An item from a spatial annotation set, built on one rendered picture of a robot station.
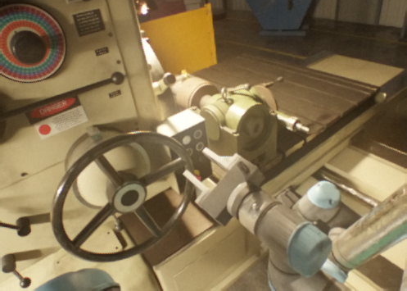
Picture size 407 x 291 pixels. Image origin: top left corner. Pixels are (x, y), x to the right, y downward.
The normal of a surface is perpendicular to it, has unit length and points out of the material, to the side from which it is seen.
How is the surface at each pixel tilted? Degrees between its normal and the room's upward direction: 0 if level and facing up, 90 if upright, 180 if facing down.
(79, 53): 90
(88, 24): 90
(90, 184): 81
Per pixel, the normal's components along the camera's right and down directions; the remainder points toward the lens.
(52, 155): 0.59, 0.39
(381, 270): -0.12, -0.82
